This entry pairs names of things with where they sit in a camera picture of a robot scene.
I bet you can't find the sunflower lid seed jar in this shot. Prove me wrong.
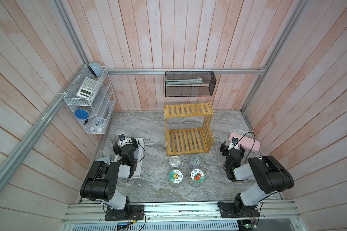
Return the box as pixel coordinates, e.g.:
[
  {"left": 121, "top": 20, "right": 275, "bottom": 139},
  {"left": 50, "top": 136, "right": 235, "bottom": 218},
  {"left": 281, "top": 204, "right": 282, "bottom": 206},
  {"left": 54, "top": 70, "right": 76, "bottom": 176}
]
[{"left": 168, "top": 169, "right": 183, "bottom": 188}]

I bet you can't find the bamboo two-tier shelf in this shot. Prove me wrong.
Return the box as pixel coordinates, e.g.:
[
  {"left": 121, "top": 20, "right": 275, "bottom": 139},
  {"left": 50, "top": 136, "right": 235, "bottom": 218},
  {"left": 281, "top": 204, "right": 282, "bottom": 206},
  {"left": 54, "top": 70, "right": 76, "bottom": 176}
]
[{"left": 164, "top": 102, "right": 215, "bottom": 156}]

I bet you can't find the Loewe magazine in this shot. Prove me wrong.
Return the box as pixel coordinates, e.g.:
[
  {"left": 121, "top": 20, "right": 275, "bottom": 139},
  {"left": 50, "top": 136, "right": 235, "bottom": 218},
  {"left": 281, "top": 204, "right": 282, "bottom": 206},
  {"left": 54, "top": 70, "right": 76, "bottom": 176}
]
[{"left": 114, "top": 137, "right": 146, "bottom": 178}]

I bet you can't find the booklet in mesh basket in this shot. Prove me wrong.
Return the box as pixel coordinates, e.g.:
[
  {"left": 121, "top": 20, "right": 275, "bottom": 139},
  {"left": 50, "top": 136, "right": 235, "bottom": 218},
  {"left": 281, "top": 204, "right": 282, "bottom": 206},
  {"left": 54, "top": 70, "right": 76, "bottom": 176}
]
[{"left": 165, "top": 78, "right": 203, "bottom": 85}]

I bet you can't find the pink case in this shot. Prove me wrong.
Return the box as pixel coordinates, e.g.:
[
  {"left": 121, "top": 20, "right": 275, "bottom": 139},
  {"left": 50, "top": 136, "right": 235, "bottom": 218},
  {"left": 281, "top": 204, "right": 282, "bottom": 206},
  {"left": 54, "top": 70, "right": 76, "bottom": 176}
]
[{"left": 229, "top": 132, "right": 260, "bottom": 153}]

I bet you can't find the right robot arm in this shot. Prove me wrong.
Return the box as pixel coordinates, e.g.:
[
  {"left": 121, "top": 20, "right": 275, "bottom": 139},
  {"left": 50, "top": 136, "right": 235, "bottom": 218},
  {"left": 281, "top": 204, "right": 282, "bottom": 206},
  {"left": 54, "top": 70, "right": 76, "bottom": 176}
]
[{"left": 217, "top": 140, "right": 294, "bottom": 218}]

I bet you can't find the white calculator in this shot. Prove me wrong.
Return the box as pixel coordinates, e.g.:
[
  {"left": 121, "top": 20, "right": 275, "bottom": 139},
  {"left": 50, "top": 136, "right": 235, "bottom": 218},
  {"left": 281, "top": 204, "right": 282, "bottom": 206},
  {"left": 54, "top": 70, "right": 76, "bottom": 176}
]
[{"left": 76, "top": 77, "right": 100, "bottom": 101}]

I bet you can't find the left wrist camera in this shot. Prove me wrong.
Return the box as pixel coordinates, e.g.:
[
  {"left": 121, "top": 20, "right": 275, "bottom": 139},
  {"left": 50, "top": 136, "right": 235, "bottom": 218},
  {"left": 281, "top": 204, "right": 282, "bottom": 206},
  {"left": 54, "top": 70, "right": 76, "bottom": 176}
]
[{"left": 118, "top": 134, "right": 133, "bottom": 147}]

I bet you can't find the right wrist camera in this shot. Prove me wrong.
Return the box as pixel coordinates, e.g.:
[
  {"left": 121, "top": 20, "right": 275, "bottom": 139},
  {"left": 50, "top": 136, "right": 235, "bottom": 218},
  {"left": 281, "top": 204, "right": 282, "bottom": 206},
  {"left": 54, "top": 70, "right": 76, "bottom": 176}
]
[{"left": 228, "top": 137, "right": 239, "bottom": 150}]

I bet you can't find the white label tin can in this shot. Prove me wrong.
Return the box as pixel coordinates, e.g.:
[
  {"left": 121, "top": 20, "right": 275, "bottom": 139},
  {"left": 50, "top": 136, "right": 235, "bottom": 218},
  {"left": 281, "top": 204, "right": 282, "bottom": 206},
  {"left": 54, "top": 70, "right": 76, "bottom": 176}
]
[{"left": 168, "top": 156, "right": 181, "bottom": 169}]

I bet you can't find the purple label tin can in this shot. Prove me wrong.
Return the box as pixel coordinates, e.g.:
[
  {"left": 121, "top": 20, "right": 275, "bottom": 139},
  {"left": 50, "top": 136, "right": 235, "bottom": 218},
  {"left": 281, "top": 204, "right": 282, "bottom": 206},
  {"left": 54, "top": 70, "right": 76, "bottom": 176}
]
[{"left": 189, "top": 155, "right": 201, "bottom": 170}]

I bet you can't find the white wire wall rack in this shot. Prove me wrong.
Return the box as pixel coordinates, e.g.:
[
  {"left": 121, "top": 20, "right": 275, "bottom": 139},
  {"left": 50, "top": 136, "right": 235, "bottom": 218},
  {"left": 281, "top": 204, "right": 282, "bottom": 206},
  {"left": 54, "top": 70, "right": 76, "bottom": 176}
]
[{"left": 64, "top": 66, "right": 117, "bottom": 134}]

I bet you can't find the black mesh wall basket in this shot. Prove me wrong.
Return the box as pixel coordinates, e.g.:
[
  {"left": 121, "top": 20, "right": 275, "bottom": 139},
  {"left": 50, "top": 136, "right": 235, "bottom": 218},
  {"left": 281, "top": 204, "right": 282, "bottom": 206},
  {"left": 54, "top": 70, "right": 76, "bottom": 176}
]
[{"left": 164, "top": 71, "right": 217, "bottom": 97}]

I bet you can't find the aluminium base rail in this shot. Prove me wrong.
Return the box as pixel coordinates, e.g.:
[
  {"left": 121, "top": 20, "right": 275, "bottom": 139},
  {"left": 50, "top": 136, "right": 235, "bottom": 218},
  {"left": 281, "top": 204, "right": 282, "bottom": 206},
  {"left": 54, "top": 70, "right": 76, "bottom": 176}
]
[{"left": 60, "top": 199, "right": 307, "bottom": 231}]

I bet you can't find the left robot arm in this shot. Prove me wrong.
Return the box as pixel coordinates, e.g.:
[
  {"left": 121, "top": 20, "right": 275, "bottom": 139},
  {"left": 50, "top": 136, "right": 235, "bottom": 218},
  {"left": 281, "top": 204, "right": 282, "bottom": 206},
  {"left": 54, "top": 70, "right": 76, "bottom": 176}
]
[{"left": 80, "top": 138, "right": 146, "bottom": 225}]

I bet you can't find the blue lid container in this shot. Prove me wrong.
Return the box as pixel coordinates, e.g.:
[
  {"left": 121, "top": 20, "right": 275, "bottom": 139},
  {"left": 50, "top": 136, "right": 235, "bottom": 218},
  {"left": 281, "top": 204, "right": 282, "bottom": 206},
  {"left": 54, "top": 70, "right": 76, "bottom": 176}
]
[{"left": 74, "top": 106, "right": 91, "bottom": 120}]

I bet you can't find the white cup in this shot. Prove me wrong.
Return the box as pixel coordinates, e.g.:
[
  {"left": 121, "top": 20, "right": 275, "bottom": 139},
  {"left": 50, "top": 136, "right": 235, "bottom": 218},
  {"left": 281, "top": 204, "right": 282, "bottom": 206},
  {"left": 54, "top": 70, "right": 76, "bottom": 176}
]
[{"left": 91, "top": 117, "right": 106, "bottom": 133}]

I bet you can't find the tomato lid seed jar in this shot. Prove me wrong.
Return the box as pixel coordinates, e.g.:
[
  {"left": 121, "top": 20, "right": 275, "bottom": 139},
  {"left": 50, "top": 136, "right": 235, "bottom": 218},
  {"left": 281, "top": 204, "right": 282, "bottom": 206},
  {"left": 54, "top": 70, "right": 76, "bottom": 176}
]
[{"left": 189, "top": 168, "right": 204, "bottom": 187}]

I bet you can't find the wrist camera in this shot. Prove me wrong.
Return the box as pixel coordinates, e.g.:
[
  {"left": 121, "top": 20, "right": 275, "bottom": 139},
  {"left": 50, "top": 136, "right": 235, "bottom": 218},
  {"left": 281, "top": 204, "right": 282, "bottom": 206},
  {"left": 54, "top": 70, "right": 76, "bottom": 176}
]
[
  {"left": 118, "top": 134, "right": 133, "bottom": 147},
  {"left": 228, "top": 137, "right": 239, "bottom": 150}
]

